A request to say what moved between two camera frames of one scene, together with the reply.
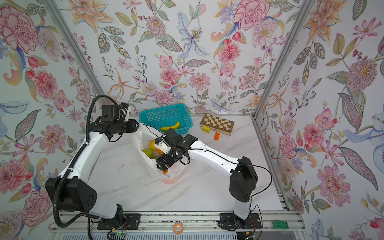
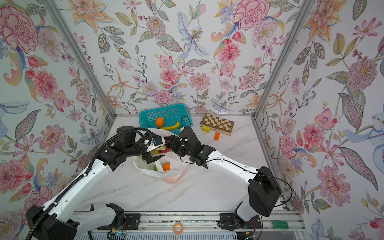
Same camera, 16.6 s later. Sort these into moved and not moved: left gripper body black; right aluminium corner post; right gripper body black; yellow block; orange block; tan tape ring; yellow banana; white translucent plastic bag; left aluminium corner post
Moved: white translucent plastic bag; right gripper body black; left gripper body black
Not moved: orange block; left aluminium corner post; tan tape ring; yellow banana; yellow block; right aluminium corner post
